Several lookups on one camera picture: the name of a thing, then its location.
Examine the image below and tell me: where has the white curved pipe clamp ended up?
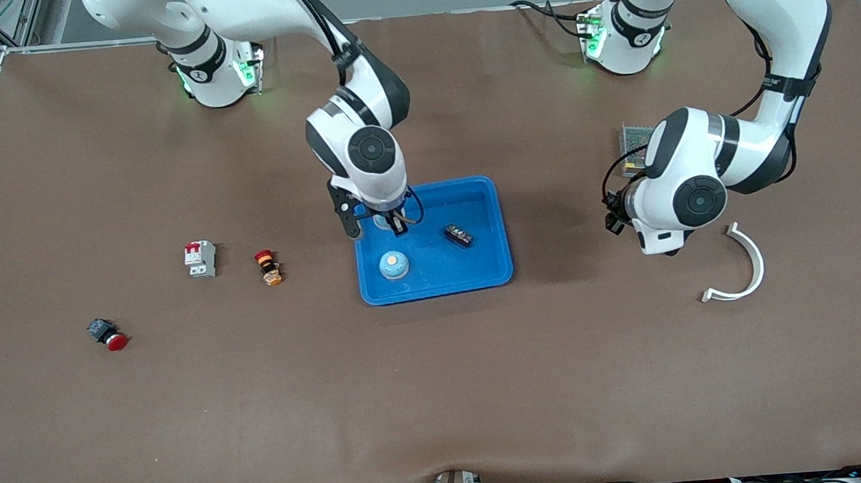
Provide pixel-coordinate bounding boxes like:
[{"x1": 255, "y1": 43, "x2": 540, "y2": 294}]
[{"x1": 695, "y1": 220, "x2": 768, "y2": 305}]

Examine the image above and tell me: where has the red black emergency button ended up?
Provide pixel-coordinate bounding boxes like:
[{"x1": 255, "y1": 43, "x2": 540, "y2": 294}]
[{"x1": 86, "y1": 316, "x2": 131, "y2": 354}]

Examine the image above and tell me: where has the blue plastic tray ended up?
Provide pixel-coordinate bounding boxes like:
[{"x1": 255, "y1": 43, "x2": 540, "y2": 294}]
[{"x1": 349, "y1": 173, "x2": 517, "y2": 308}]

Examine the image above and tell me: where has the black arm base cable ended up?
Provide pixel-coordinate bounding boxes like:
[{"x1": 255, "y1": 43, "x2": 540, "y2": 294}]
[{"x1": 509, "y1": 0, "x2": 591, "y2": 43}]

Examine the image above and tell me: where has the dark cylindrical capacitor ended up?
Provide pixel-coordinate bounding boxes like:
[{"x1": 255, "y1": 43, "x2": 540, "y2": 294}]
[{"x1": 443, "y1": 223, "x2": 475, "y2": 250}]

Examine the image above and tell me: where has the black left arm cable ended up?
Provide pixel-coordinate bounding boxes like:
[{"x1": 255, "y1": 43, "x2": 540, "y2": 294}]
[{"x1": 715, "y1": 0, "x2": 780, "y2": 119}]

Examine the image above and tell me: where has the brown table mat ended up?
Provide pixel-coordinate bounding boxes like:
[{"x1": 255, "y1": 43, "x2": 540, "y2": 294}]
[{"x1": 0, "y1": 0, "x2": 861, "y2": 483}]

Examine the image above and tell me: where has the orange red push button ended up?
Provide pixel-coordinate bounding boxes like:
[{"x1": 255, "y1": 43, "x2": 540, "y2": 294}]
[{"x1": 253, "y1": 248, "x2": 284, "y2": 288}]

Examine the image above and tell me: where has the white red circuit breaker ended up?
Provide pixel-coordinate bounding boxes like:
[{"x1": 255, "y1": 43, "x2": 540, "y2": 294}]
[{"x1": 183, "y1": 240, "x2": 218, "y2": 280}]

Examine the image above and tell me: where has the metal mesh power supply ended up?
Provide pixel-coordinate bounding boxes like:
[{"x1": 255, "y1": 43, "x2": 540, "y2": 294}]
[{"x1": 617, "y1": 122, "x2": 658, "y2": 179}]

